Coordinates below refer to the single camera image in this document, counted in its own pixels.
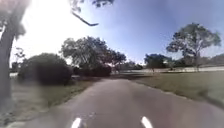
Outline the round dark bush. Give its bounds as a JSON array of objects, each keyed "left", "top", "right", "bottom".
[{"left": 17, "top": 52, "right": 74, "bottom": 86}]

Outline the robot's own part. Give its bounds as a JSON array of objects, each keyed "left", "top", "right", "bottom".
[
  {"left": 70, "top": 117, "right": 82, "bottom": 128},
  {"left": 140, "top": 115, "right": 154, "bottom": 128}
]

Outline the pale distant road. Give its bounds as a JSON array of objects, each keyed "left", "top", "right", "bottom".
[{"left": 133, "top": 66, "right": 224, "bottom": 74}]

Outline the grey asphalt path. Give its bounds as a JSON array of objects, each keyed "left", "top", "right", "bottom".
[{"left": 6, "top": 77, "right": 224, "bottom": 128}]

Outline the tall spreading tree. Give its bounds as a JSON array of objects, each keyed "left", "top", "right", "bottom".
[{"left": 165, "top": 22, "right": 222, "bottom": 72}]

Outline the dry grass field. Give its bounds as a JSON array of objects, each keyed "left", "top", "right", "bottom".
[{"left": 129, "top": 71, "right": 224, "bottom": 109}]

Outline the small dark tree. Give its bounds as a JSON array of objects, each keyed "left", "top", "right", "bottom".
[{"left": 143, "top": 53, "right": 171, "bottom": 72}]

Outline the large tree trunk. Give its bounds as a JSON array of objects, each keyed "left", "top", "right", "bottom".
[{"left": 0, "top": 0, "right": 33, "bottom": 111}]

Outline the overhanging tree branch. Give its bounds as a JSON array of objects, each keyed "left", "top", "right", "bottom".
[{"left": 68, "top": 0, "right": 116, "bottom": 28}]

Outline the group of broad trees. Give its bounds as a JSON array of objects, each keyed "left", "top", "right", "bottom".
[{"left": 59, "top": 35, "right": 128, "bottom": 78}]

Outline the distant tree line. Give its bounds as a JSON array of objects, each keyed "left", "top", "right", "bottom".
[{"left": 173, "top": 53, "right": 224, "bottom": 68}]

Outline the grass verge with bare patches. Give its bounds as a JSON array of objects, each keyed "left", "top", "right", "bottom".
[{"left": 0, "top": 76, "right": 101, "bottom": 128}]

